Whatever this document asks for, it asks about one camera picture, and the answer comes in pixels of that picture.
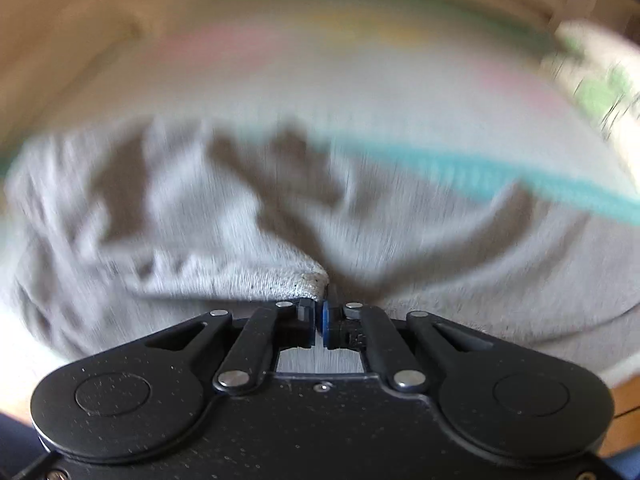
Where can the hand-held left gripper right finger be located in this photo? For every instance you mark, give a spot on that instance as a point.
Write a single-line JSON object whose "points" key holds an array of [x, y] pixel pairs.
{"points": [[328, 321]]}

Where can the grey pants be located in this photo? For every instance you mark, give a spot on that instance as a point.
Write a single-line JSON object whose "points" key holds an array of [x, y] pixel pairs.
{"points": [[220, 260]]}

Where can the floral printed blanket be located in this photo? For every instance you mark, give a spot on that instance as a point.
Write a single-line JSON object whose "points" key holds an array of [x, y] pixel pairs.
{"points": [[310, 80]]}

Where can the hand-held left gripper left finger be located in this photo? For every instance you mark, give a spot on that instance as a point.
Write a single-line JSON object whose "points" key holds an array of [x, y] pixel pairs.
{"points": [[303, 316]]}

